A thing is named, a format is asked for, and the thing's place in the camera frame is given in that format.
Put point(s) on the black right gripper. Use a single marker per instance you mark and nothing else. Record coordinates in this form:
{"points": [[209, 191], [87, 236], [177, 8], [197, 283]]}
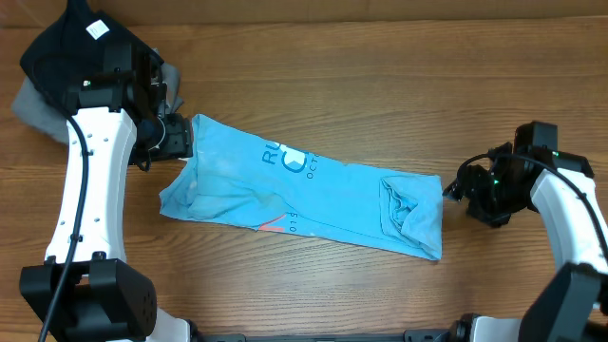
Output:
{"points": [[466, 187]]}

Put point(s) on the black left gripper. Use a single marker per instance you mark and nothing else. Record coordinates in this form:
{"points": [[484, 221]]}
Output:
{"points": [[180, 143]]}

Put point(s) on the light blue printed t-shirt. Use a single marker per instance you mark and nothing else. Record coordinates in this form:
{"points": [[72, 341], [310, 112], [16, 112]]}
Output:
{"points": [[240, 179]]}

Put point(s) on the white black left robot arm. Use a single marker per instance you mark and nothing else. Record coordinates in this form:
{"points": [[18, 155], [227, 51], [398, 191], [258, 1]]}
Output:
{"points": [[85, 290]]}

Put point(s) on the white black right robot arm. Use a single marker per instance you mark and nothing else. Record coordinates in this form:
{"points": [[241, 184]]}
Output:
{"points": [[560, 187]]}

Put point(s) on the folded black t-shirt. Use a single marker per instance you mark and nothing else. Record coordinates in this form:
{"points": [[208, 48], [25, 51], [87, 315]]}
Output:
{"points": [[66, 61]]}

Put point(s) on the folded grey t-shirt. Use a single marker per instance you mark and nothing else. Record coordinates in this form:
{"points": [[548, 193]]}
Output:
{"points": [[30, 107]]}

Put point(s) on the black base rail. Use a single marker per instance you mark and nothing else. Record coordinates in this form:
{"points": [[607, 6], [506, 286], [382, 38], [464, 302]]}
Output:
{"points": [[430, 335]]}

